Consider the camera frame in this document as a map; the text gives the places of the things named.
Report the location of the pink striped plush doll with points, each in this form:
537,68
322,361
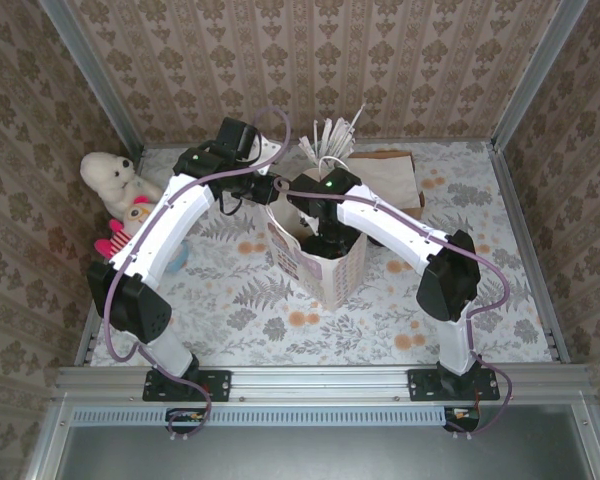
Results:
132,215

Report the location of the black connector board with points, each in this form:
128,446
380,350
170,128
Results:
462,417
185,420

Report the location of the white plush animal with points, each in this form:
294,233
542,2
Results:
110,172

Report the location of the grey metal panel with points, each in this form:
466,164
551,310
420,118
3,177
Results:
305,455

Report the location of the wide aluminium base rail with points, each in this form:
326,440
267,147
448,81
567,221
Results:
320,382

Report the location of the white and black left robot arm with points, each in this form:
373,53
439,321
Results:
170,220

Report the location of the aluminium frame post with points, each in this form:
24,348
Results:
96,75
536,75

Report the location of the brown cardboard napkin box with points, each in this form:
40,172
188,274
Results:
420,200

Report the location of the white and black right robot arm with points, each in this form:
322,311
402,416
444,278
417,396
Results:
390,225

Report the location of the white cartoon print paper bag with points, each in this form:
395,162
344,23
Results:
305,270

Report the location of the small blue alarm clock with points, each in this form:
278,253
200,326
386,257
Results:
180,260

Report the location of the floral table cover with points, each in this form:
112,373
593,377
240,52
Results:
330,340

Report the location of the flat white paper bags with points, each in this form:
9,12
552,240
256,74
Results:
385,175

